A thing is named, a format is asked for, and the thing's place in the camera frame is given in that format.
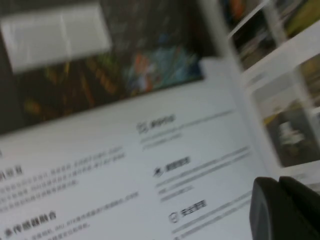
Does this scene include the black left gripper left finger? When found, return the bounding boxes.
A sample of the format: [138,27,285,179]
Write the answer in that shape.
[249,176,301,240]

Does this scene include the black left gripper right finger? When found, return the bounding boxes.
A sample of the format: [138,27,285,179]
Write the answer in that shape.
[279,175,320,240]

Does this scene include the robot catalogue book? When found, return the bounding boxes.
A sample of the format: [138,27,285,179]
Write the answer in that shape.
[0,0,320,240]

